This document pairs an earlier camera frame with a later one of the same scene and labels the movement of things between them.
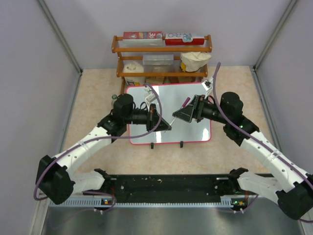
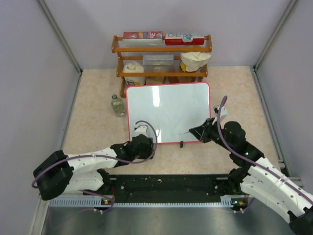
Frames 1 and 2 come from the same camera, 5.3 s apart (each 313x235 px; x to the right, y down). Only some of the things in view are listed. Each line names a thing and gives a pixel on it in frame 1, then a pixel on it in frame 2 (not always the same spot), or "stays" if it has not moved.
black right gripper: x=196 y=106 to x=202 y=131
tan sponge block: x=154 y=80 stays
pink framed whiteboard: x=172 y=95 stays
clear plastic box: x=158 y=59 stays
